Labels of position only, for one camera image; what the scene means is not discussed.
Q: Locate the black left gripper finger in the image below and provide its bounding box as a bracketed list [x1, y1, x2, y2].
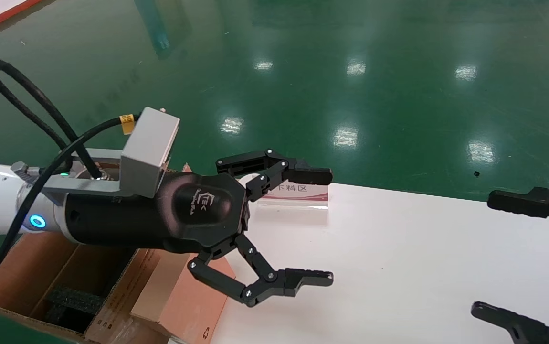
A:
[188, 233, 334, 307]
[216, 149, 333, 202]

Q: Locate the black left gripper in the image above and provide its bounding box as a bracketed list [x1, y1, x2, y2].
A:
[63, 171, 250, 255]

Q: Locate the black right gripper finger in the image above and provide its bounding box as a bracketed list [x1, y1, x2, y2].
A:
[487, 186, 549, 239]
[470, 301, 549, 344]

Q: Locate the small cardboard box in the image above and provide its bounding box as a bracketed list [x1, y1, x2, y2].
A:
[130, 248, 237, 344]

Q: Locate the large open cardboard box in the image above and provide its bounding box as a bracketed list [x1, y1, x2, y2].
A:
[0, 165, 237, 344]

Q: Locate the acrylic sign with red print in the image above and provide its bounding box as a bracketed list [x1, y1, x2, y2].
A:
[239, 174, 330, 211]

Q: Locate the black foam insert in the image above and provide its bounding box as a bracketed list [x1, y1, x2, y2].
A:
[45, 285, 106, 333]

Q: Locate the grey metal camera bracket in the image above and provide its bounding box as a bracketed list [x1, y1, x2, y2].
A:
[41, 148, 125, 201]

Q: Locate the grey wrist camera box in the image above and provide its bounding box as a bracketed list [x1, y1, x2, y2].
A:
[120, 107, 180, 198]

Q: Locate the black cable with yellow tag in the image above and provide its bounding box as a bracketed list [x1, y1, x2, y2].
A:
[0, 112, 141, 287]

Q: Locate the looped black cable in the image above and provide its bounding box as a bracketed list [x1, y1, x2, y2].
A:
[0, 56, 103, 180]

